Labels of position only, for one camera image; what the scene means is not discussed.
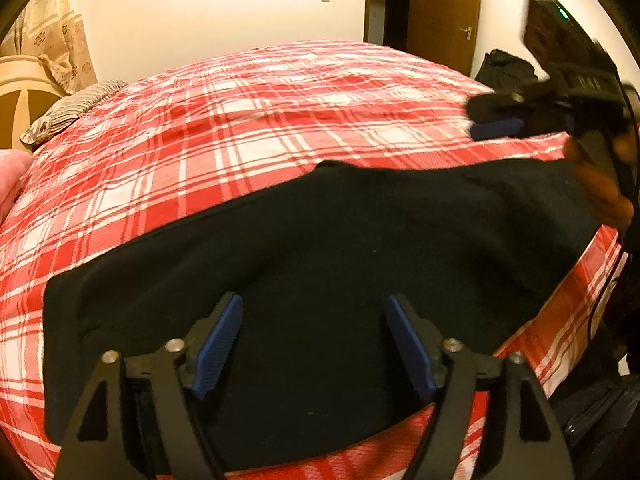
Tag person's dark clothing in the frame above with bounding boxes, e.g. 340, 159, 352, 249
550, 230, 640, 466

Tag pink floral quilt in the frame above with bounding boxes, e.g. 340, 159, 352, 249
0, 149, 33, 226

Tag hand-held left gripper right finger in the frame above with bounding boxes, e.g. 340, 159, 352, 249
384, 294, 576, 480

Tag brown wooden door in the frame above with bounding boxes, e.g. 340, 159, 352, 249
407, 0, 483, 78

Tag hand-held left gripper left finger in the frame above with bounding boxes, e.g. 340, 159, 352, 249
55, 292, 246, 480

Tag beige patterned curtain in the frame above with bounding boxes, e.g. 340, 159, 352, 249
0, 0, 98, 96

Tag person's right hand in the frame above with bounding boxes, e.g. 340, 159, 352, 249
564, 130, 638, 233

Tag red plaid bed sheet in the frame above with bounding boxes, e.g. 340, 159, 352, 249
0, 40, 626, 480

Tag striped pillow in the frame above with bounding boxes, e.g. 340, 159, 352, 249
20, 79, 128, 146

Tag cream wooden headboard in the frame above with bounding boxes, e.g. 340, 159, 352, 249
0, 54, 68, 153

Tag black folding chair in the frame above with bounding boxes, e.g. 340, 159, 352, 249
472, 49, 541, 93

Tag dark door frame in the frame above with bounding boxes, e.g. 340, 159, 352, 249
363, 0, 413, 53

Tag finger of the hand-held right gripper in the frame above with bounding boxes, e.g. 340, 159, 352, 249
470, 110, 567, 142
466, 82, 549, 123

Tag black pants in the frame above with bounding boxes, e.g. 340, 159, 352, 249
42, 160, 613, 476

